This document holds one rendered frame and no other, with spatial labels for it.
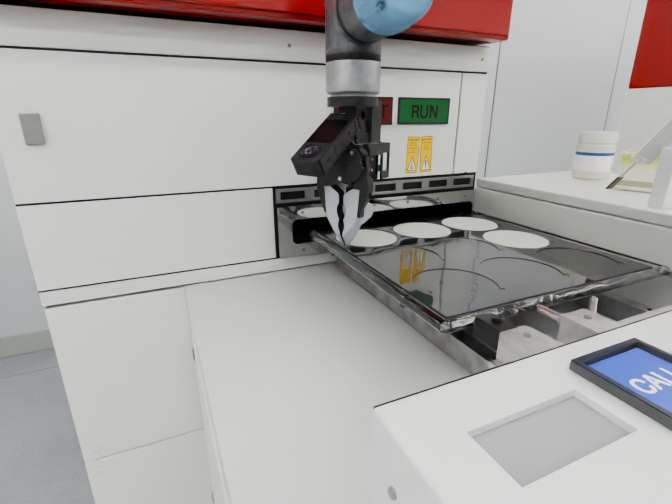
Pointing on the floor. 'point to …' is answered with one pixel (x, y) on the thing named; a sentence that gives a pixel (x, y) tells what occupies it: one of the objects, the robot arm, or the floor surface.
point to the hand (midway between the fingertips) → (342, 237)
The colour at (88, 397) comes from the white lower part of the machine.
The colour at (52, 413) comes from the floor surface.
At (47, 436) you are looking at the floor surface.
